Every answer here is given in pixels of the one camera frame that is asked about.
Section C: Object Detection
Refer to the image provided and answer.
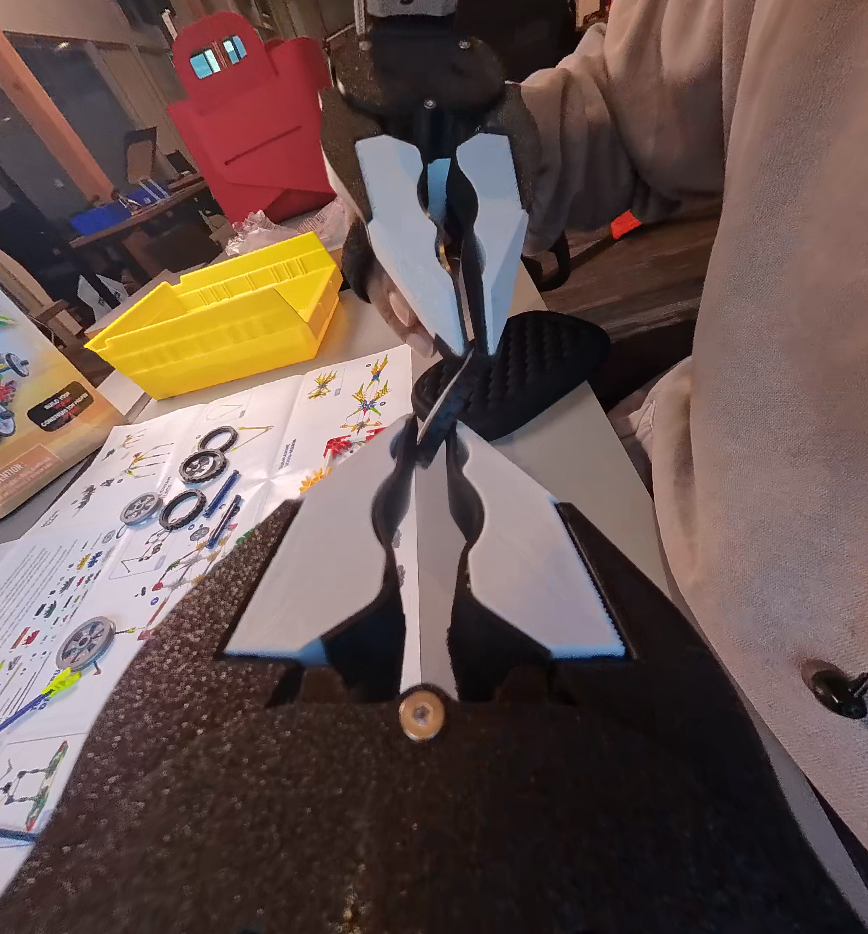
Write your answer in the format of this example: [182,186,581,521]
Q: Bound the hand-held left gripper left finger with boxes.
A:
[227,424,423,690]

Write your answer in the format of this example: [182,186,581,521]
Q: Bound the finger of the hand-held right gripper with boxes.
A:
[453,132,531,360]
[354,135,473,360]

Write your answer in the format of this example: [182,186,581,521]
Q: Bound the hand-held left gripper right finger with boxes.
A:
[437,424,626,690]

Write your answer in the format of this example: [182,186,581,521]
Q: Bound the short blue plastic rod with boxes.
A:
[205,469,244,513]

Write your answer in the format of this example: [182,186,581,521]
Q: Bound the yellow plastic parts bin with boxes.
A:
[84,231,346,404]

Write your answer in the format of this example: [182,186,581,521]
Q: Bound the person's right forearm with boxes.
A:
[514,0,767,261]

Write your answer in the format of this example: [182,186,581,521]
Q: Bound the grey desk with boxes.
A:
[0,249,868,934]

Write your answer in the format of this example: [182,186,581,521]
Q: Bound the person's right hand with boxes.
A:
[369,278,438,354]

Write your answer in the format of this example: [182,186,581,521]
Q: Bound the thick blue plastic rod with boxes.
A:
[204,497,247,554]

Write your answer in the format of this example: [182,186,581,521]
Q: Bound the clear plastic bag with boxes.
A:
[224,209,352,258]

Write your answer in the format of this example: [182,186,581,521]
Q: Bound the colourful rod and connector model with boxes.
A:
[297,413,408,500]

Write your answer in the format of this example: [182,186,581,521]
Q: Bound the large fold-out instruction sheet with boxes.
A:
[0,343,414,850]

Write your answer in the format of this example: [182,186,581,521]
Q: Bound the blue rods with small connectors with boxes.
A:
[0,665,85,763]

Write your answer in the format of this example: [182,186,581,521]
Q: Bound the brown construction set bag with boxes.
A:
[0,256,125,538]

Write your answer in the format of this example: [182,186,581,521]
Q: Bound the person in beige hoodie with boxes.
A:
[650,0,868,884]

